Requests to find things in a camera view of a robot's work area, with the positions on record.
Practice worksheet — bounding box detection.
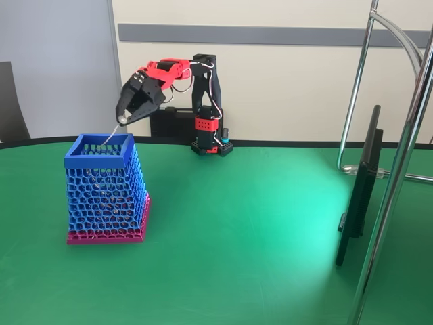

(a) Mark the green table cloth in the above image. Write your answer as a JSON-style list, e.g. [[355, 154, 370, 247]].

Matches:
[[0, 135, 433, 325]]

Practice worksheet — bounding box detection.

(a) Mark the thin white stick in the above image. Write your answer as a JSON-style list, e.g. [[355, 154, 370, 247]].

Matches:
[[99, 114, 129, 147]]

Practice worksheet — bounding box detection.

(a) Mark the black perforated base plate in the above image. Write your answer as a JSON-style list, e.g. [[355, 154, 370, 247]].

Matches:
[[191, 138, 235, 158]]

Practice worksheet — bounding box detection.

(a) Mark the grey wall rail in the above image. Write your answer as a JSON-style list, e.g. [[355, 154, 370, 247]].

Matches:
[[117, 23, 433, 48]]

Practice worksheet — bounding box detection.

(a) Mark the black LED light panel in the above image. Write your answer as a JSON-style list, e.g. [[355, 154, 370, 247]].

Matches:
[[334, 104, 385, 268]]

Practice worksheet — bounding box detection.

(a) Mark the blue and magenta mesh basket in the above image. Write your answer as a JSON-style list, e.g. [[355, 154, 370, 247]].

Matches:
[[64, 133, 152, 245]]

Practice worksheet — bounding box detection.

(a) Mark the dark chair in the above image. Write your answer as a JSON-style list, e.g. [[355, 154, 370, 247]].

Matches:
[[0, 61, 31, 142]]

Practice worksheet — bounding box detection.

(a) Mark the chrome tube stand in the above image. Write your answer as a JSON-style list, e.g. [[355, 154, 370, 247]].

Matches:
[[336, 0, 433, 325]]

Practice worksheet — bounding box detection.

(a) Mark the black plastic case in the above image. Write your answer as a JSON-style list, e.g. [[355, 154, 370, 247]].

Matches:
[[150, 106, 199, 138]]

